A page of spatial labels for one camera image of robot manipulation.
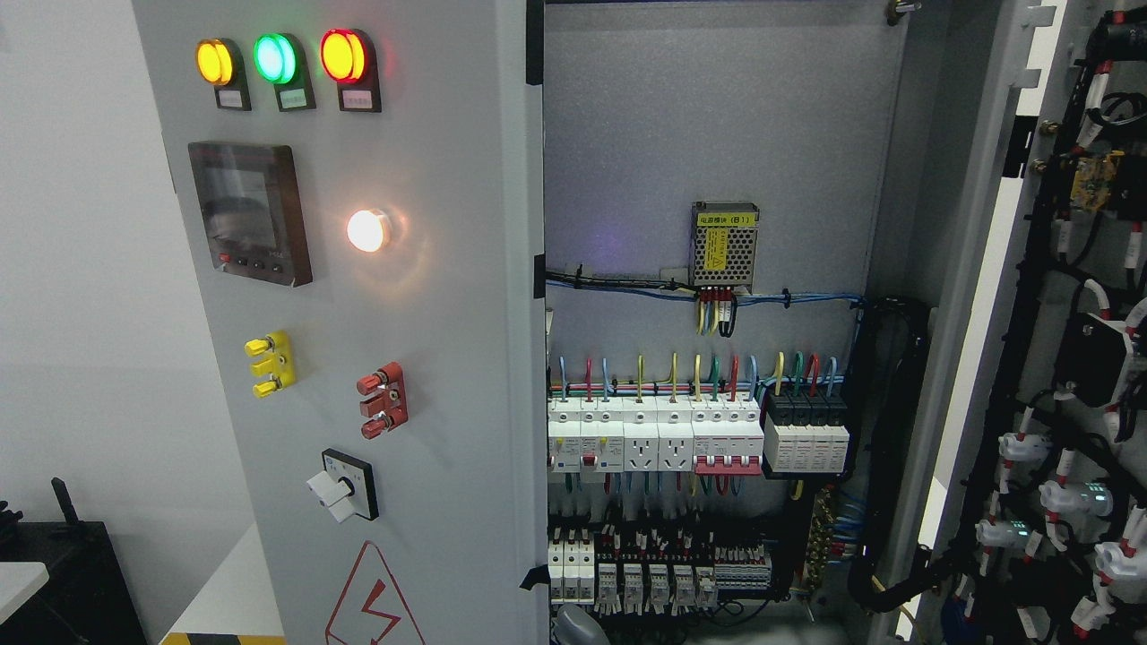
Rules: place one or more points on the yellow indicator lamp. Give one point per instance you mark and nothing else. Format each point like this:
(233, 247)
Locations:
(220, 63)

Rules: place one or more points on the green indicator lamp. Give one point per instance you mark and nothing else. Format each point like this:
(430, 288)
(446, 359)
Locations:
(280, 60)

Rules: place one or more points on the white socket breaker row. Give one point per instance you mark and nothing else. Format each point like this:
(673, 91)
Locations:
(708, 435)

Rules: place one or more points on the black white surge protector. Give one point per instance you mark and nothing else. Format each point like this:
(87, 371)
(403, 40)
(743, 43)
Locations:
(805, 434)

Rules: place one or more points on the grey cabinet door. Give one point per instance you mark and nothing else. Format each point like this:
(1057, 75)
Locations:
(449, 298)
(1004, 462)

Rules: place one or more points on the black digital power meter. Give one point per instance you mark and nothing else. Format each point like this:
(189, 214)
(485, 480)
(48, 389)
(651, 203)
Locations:
(251, 209)

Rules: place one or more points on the red indicator lamp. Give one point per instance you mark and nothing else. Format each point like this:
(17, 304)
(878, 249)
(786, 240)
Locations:
(348, 57)

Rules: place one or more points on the white rotary selector switch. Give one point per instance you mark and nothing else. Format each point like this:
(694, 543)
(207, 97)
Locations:
(345, 487)

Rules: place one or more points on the metal mesh power supply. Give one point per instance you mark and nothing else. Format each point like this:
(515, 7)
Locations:
(724, 244)

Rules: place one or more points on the white glowing lamp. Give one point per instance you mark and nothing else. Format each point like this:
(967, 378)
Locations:
(369, 230)

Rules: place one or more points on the red terminal connector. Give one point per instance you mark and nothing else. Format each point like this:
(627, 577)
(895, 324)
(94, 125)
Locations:
(385, 402)

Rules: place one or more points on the black box at left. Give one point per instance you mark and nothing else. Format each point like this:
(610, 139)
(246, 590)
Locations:
(85, 599)

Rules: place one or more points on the yellow terminal connector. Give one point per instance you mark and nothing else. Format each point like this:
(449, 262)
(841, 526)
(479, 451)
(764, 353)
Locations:
(273, 360)

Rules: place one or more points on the black relay terminal row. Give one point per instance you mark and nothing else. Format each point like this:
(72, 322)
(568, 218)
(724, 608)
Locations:
(657, 566)

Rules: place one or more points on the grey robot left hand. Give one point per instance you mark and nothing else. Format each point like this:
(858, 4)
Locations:
(573, 625)

